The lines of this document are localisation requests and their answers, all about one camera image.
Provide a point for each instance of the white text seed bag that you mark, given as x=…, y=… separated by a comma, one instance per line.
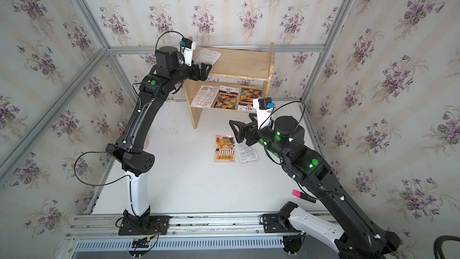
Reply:
x=247, y=153

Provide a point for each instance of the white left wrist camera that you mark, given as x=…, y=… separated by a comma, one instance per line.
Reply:
x=187, y=47

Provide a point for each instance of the wooden two-tier shelf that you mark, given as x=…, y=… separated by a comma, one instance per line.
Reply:
x=238, y=64

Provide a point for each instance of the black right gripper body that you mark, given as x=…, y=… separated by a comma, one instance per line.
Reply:
x=253, y=129

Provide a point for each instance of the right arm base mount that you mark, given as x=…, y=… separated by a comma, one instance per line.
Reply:
x=279, y=222

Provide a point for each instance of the dark marigold seed bag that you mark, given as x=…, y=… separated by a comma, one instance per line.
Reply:
x=227, y=98

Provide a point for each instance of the orange marigold seed bag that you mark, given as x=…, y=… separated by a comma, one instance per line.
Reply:
x=247, y=96

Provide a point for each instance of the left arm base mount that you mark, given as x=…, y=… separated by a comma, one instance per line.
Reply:
x=146, y=224

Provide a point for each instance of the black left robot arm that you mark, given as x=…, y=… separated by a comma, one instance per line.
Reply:
x=173, y=66

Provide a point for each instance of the white barcode seed bag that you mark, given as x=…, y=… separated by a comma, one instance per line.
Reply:
x=207, y=56

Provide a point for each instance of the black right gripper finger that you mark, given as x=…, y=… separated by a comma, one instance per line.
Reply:
x=253, y=117
x=239, y=129

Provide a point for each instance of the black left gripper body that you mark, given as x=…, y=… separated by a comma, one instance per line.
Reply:
x=193, y=74

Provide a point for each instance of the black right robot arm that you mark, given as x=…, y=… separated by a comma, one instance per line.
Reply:
x=354, y=235

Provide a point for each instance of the pink and black marker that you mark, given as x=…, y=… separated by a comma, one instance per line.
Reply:
x=303, y=196

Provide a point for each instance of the pink pen cup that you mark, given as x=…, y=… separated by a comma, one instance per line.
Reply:
x=146, y=144

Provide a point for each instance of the white lower-shelf seed bag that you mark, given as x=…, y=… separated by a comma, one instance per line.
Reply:
x=205, y=97

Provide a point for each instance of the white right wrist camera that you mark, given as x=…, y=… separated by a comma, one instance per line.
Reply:
x=264, y=111

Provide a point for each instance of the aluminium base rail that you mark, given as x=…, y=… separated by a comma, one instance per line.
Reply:
x=201, y=231

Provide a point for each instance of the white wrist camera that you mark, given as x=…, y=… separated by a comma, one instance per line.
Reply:
x=187, y=47
x=264, y=111

